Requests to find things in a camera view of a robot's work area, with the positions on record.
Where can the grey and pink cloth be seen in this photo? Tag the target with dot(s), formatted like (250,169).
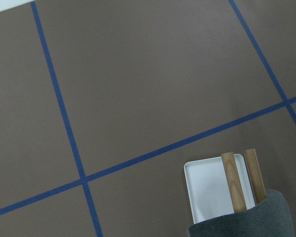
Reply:
(270,218)

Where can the white rectangular tray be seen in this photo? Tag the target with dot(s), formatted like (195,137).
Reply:
(207,189)

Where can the left wooden chopstick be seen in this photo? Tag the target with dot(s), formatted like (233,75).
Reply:
(233,182)

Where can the wooden chopstick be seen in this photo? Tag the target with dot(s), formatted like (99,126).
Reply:
(233,182)
(255,175)

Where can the right wooden chopstick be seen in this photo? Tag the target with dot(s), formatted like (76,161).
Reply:
(255,175)

